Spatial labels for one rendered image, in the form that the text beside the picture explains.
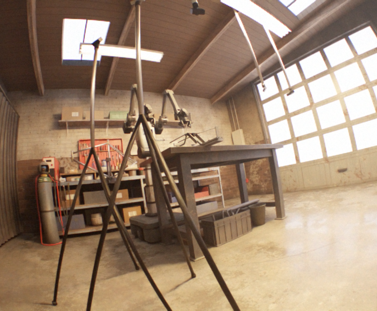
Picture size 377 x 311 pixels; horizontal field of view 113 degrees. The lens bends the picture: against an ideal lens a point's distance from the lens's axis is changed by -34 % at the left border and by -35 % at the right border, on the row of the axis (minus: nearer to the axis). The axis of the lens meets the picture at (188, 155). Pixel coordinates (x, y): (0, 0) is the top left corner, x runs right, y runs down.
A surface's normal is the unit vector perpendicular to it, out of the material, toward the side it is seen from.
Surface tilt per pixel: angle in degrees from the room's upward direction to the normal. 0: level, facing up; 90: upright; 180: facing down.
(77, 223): 90
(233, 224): 90
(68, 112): 91
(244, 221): 90
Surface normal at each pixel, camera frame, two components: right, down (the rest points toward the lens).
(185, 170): 0.50, -0.19
